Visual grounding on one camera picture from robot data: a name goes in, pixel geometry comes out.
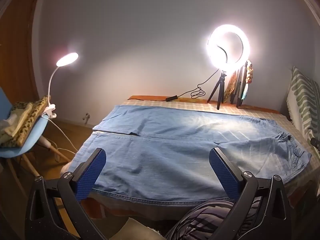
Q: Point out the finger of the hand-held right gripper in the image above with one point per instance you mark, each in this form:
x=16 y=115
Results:
x=315 y=143

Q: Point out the blue chair with wooden legs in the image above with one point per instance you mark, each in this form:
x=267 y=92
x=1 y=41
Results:
x=30 y=140

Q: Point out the brown patterned hanging cloth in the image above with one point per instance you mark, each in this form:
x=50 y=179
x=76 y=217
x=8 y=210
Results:
x=230 y=87

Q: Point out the leopard print cloth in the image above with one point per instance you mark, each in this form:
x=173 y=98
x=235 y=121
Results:
x=30 y=115

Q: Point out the orange patterned hanging scarf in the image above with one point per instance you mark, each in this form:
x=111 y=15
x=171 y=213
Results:
x=249 y=72

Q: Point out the white clip desk lamp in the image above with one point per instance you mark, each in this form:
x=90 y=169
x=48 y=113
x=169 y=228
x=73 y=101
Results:
x=67 y=58

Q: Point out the blue denim pants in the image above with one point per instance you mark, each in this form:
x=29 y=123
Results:
x=162 y=155

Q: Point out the small wall fitting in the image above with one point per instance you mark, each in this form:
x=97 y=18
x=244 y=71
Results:
x=86 y=117

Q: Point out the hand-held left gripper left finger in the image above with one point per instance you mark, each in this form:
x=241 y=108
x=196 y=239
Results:
x=91 y=170

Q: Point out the beige folded cloth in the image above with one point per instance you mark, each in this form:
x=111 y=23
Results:
x=15 y=127

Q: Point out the green white striped pillow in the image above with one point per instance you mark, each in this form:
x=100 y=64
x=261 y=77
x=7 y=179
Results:
x=302 y=97

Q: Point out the person's dark striped clothing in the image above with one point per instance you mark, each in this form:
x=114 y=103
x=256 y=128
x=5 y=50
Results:
x=200 y=222

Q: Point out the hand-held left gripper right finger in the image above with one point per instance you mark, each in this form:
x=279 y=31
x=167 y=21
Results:
x=225 y=175

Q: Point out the pale cushion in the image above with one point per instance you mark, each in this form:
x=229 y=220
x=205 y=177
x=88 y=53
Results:
x=135 y=230

